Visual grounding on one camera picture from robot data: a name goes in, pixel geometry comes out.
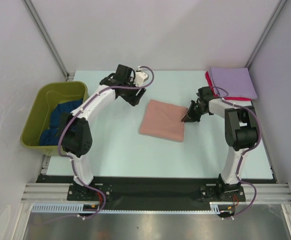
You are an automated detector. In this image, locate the folded red t shirt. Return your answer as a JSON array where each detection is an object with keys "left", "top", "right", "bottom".
[{"left": 205, "top": 71, "right": 251, "bottom": 102}]

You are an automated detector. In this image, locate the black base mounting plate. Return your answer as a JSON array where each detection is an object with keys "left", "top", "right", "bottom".
[{"left": 35, "top": 174, "right": 278, "bottom": 204}]

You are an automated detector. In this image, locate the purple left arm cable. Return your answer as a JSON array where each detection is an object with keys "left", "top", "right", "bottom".
[{"left": 31, "top": 65, "right": 155, "bottom": 225}]

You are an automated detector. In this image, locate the aluminium frame post right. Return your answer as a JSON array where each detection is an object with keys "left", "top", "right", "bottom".
[{"left": 245, "top": 0, "right": 289, "bottom": 69}]

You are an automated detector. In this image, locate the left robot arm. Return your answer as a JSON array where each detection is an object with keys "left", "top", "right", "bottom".
[{"left": 57, "top": 64, "right": 155, "bottom": 200}]

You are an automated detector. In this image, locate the aluminium front rail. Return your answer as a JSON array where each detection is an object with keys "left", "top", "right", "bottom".
[{"left": 21, "top": 183, "right": 291, "bottom": 204}]

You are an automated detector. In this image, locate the blue t shirt in bin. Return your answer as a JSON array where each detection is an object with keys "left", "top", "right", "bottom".
[{"left": 39, "top": 98, "right": 83, "bottom": 146}]

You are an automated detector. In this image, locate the white slotted cable duct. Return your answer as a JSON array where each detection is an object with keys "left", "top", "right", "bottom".
[{"left": 31, "top": 201, "right": 236, "bottom": 214}]

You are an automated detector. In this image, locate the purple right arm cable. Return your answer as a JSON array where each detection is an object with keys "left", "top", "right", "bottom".
[{"left": 211, "top": 86, "right": 263, "bottom": 221}]

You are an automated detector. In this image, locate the aluminium frame post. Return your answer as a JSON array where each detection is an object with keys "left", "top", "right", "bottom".
[
  {"left": 21, "top": 0, "right": 70, "bottom": 80},
  {"left": 245, "top": 0, "right": 289, "bottom": 69}
]

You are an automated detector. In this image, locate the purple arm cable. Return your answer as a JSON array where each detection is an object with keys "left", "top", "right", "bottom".
[
  {"left": 211, "top": 86, "right": 263, "bottom": 221},
  {"left": 31, "top": 65, "right": 155, "bottom": 225}
]

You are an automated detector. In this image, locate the folded purple t shirt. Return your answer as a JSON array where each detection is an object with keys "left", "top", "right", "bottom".
[{"left": 207, "top": 67, "right": 258, "bottom": 100}]

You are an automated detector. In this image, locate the olive green plastic bin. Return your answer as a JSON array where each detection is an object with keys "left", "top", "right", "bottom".
[{"left": 20, "top": 81, "right": 89, "bottom": 156}]

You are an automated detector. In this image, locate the pink printed t shirt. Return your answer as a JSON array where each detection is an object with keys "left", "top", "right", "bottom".
[{"left": 139, "top": 99, "right": 188, "bottom": 143}]

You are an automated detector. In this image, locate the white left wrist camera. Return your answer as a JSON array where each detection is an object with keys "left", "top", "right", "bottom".
[{"left": 134, "top": 66, "right": 149, "bottom": 87}]

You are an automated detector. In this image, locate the aluminium frame post left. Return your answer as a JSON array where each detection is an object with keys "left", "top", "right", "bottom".
[{"left": 21, "top": 0, "right": 70, "bottom": 80}]

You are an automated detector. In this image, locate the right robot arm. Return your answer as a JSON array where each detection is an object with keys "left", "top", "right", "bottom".
[{"left": 181, "top": 86, "right": 262, "bottom": 201}]

